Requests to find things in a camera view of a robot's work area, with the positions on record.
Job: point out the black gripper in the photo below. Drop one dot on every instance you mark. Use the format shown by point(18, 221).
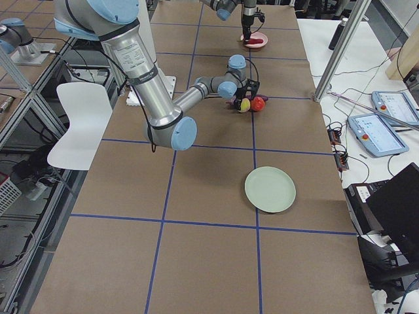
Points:
point(240, 95)
point(247, 21)

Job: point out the yellow pink peach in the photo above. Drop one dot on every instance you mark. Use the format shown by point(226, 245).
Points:
point(244, 106)

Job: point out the red chili pepper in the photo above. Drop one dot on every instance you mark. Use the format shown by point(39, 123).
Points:
point(254, 41)

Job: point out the purple eggplant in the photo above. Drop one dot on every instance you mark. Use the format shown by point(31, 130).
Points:
point(231, 101)

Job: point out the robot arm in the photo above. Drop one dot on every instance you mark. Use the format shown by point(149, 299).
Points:
point(249, 12)
point(116, 25)

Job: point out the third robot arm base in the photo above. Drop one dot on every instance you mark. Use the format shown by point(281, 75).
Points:
point(17, 41)

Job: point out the pink plate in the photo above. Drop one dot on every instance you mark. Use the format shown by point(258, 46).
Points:
point(256, 35)

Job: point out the black water bottle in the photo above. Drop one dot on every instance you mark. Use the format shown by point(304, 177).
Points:
point(337, 34)

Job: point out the green plate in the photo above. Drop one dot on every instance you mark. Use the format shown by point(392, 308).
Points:
point(270, 189)

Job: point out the near blue teach pendant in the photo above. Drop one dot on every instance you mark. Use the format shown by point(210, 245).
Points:
point(376, 135)

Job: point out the blue teach pendant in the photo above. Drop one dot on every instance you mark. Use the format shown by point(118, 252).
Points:
point(376, 135)
point(397, 105)

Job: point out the white chair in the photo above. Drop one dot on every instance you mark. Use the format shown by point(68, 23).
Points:
point(88, 109)

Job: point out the far blue teach pendant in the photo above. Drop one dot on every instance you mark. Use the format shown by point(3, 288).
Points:
point(397, 105)

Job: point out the metal pointer stick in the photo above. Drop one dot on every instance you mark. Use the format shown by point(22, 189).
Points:
point(391, 120)

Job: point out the black laptop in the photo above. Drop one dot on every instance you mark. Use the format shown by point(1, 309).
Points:
point(390, 206)

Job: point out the aluminium frame post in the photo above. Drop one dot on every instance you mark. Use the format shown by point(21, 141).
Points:
point(348, 32)

